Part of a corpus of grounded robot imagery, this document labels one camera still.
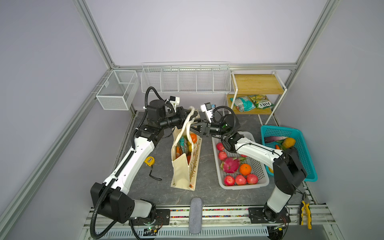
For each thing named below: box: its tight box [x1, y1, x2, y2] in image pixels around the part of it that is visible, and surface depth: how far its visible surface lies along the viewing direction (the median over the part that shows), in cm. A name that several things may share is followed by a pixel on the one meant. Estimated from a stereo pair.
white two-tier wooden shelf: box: [223, 70, 288, 126], surface depth 98 cm
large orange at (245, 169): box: [239, 163, 252, 176], surface depth 86 cm
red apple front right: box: [246, 173, 259, 185], surface depth 82 cm
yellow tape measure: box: [144, 156, 162, 181], surface depth 93 cm
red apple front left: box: [224, 175, 235, 187], surface depth 82 cm
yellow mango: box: [282, 137, 296, 149], surface depth 98 cm
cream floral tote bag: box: [171, 107, 203, 191], surface depth 69 cm
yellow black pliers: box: [299, 192, 313, 230], surface depth 76 cm
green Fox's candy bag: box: [248, 94, 274, 110], surface depth 103 cm
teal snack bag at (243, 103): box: [230, 96, 256, 112], surface depth 101 cm
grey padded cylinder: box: [189, 197, 203, 235], surface depth 74 cm
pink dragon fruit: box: [222, 157, 241, 174], surface depth 85 cm
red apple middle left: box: [218, 151, 227, 161], surface depth 91 cm
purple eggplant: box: [264, 136, 289, 143], surface depth 101 cm
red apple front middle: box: [235, 174, 247, 186], surface depth 82 cm
